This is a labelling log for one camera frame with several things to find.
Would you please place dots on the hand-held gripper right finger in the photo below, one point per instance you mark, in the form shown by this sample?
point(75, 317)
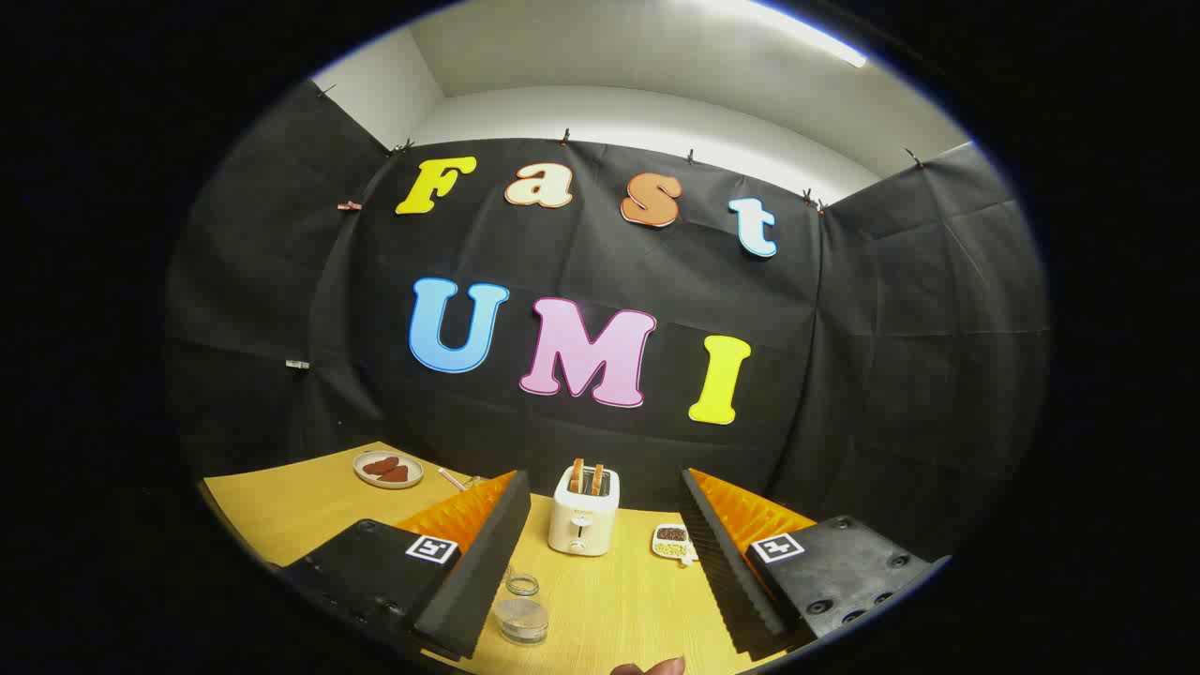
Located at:
point(727, 572)

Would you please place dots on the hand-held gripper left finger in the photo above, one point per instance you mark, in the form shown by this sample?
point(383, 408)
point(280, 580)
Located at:
point(473, 572)

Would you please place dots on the clear plastic juice bottle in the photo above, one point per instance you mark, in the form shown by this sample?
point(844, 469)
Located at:
point(522, 614)

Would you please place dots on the white divided seasoning dish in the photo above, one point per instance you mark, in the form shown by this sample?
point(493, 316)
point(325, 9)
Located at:
point(672, 544)

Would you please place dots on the red checked straw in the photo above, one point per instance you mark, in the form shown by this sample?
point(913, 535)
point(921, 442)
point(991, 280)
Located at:
point(451, 479)

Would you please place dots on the cream toaster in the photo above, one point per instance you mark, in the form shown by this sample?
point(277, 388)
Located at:
point(581, 525)

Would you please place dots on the brown sausage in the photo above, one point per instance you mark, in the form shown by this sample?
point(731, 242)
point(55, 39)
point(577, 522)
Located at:
point(396, 474)
point(380, 465)

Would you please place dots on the toasted bread slice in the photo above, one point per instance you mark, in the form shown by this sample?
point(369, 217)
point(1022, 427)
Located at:
point(577, 475)
point(596, 479)

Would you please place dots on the small round plate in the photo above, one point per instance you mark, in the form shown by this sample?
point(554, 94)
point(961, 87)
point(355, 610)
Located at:
point(366, 478)

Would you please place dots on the wooden table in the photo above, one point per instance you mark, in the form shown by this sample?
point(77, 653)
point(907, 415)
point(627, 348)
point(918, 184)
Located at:
point(300, 511)

